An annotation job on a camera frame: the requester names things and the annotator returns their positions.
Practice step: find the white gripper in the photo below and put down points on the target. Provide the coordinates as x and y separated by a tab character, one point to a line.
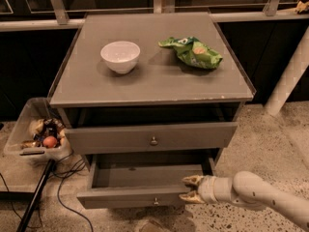
208	188

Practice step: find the grey drawer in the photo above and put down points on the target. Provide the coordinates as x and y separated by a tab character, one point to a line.
142	179
109	140

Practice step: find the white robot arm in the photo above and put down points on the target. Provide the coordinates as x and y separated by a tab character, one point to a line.
249	191

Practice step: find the grey top drawer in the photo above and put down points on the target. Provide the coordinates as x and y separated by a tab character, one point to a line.
109	140

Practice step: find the grey drawer cabinet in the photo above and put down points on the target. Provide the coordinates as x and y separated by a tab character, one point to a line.
160	89

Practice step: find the green chip bag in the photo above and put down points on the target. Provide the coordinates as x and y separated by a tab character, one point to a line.
193	52

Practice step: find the black pole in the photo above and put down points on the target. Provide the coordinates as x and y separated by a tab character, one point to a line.
35	197

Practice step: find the white ceramic bowl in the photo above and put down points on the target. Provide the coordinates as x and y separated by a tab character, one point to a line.
120	57

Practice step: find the red apple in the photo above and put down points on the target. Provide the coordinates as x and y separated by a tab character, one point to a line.
50	142

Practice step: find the white diagonal pipe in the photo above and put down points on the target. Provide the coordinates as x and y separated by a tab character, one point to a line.
295	69

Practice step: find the clear plastic bin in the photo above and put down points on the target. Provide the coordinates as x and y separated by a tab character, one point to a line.
34	110

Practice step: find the metal railing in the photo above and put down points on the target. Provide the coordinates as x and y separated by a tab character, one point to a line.
20	15

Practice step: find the yellow object on railing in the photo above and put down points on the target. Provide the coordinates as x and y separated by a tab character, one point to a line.
302	7

